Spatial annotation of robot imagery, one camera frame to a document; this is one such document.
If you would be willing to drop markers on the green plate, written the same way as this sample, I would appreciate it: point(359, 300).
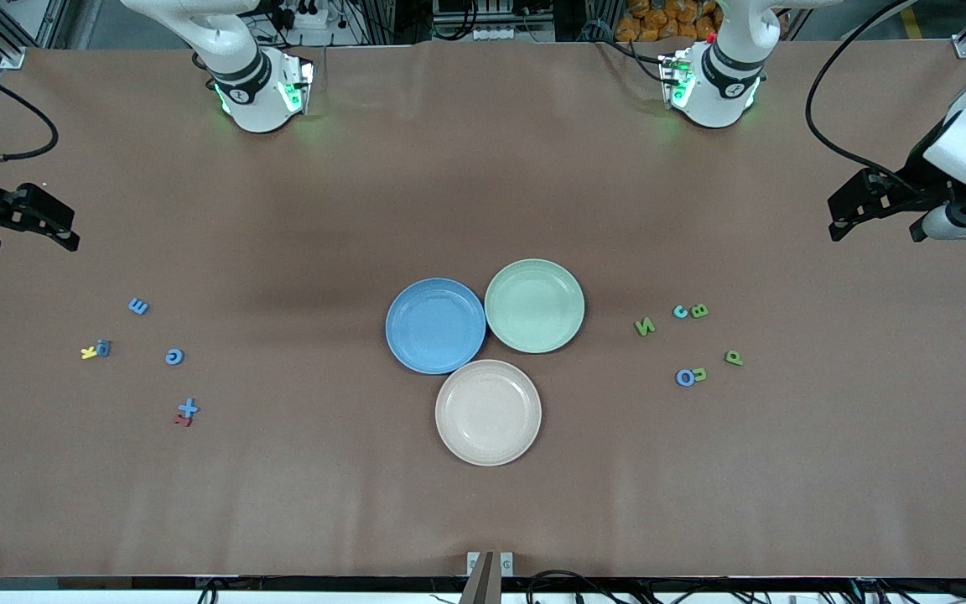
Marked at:
point(534, 306)

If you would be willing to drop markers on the green letter N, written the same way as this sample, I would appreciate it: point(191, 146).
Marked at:
point(644, 327)

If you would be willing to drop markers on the grey metal table bracket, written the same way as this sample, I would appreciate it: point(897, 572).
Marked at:
point(506, 564)

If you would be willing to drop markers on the yellow letter K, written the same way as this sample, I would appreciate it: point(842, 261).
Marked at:
point(89, 353)

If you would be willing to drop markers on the black background equipment box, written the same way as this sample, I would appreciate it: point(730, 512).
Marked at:
point(491, 8)

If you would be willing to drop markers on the blue letter X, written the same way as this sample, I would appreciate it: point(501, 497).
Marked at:
point(188, 408)

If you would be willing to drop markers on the green letter P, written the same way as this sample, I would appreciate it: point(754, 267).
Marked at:
point(733, 358)

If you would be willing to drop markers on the white power strip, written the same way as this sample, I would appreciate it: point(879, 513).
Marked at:
point(311, 17)
point(500, 33)

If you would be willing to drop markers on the blue plate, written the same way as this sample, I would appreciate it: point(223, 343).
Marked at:
point(435, 335)

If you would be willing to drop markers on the bag of oranges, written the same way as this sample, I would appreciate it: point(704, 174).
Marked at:
point(659, 21)

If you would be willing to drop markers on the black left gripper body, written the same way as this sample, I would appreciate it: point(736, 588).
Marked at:
point(916, 179)

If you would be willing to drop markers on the green letter B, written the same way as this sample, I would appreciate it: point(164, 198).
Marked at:
point(699, 310)

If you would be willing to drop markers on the blue letter G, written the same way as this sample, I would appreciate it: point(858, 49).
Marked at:
point(168, 357)

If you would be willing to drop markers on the grey brown upright post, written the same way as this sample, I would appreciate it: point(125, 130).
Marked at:
point(483, 583)

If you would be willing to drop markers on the blue number nine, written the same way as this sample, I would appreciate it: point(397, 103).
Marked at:
point(103, 348)

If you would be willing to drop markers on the blue letter O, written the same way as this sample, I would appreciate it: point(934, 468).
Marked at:
point(678, 378)

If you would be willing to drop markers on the blue letter E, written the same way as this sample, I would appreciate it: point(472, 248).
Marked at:
point(138, 306)

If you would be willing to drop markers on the beige plate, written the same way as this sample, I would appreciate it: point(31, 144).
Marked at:
point(488, 413)

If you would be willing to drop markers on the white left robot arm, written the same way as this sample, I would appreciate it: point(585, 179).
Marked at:
point(722, 92)

